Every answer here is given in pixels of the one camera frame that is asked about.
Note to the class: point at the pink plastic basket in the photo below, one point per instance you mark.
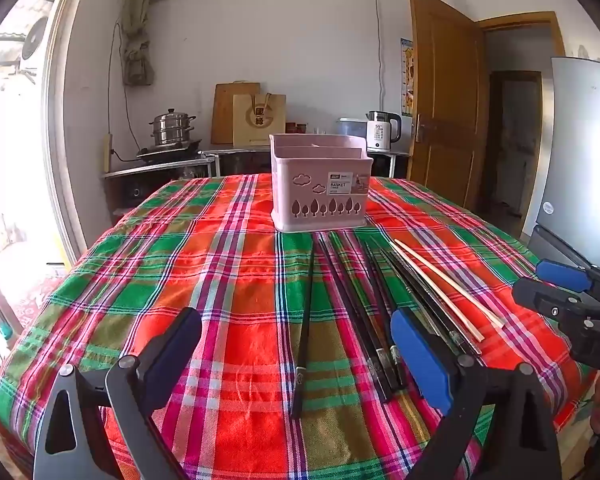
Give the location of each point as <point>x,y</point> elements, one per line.
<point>300,200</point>

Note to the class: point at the white window frame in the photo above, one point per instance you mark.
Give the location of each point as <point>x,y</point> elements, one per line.
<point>62,110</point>

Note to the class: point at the silver refrigerator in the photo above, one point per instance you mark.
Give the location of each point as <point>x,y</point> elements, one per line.
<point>580,150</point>

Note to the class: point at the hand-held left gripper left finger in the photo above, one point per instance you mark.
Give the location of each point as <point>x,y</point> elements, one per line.
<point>175,355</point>

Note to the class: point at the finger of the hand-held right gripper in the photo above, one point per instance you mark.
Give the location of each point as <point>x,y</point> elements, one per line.
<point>555,302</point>
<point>565,272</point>

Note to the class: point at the beige hanging cloth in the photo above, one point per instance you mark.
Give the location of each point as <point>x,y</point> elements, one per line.
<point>136,35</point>

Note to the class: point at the beige power strip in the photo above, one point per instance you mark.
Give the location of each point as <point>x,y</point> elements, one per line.
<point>106,152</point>

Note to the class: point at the clear plastic container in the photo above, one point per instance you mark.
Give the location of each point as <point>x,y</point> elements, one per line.
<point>351,129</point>

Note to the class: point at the wooden door frame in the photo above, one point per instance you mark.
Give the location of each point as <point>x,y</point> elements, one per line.
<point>520,20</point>

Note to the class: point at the black induction cooker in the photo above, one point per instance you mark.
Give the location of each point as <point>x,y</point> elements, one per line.
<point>167,150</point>

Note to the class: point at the wall poster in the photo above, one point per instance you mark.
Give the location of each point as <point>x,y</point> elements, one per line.
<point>406,80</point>

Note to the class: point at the metal shelf table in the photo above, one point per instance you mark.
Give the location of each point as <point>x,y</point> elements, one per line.
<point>240,152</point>

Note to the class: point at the plaid tablecloth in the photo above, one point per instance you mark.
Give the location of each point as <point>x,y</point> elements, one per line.
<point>205,270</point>

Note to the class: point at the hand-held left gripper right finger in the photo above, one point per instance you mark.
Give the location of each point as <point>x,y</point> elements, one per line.
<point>420,355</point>

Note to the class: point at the steel steamer pot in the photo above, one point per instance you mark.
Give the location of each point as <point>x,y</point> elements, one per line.
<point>171,127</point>

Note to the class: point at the wooden door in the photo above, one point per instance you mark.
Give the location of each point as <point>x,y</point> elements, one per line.
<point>445,100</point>

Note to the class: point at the black chopstick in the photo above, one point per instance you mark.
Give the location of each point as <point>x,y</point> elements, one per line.
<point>304,330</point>

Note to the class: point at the wooden cutting board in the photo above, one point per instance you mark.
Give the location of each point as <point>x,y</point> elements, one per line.
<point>222,115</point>

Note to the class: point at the bunch of black chopsticks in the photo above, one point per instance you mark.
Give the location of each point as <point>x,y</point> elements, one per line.
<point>352,310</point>

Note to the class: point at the brown paper bag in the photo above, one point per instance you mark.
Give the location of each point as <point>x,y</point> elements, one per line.
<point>257,120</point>

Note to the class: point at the white electric kettle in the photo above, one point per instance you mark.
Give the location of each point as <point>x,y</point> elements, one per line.
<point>380,132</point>

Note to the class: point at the low metal rack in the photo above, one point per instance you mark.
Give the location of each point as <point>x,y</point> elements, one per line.
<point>130,170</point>

